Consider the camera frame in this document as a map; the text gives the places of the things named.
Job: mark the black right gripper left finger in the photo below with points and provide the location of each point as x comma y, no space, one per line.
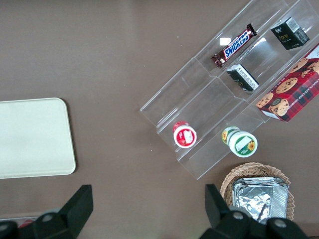
74,209

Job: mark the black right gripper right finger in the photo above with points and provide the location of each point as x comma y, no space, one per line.
219,214

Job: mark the light wicker basket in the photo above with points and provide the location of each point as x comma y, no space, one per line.
249,170

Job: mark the cream rectangular plastic tray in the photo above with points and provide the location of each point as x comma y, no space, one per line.
32,137

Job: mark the aluminium foil container stack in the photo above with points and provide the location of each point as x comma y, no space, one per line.
256,199

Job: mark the green sunflower lid cup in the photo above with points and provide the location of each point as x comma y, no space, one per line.
243,144

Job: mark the red lid yogurt cup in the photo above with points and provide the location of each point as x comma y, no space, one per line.
185,136

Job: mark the clear acrylic stepped shelf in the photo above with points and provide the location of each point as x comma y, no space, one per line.
199,99

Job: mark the small black carton box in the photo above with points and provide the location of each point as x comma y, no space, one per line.
243,77

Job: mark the red plaid cookie box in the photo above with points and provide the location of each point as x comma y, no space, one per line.
291,92

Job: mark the Snickers chocolate bar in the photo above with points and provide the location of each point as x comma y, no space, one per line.
234,46

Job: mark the black box with Face print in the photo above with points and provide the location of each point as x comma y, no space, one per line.
289,35

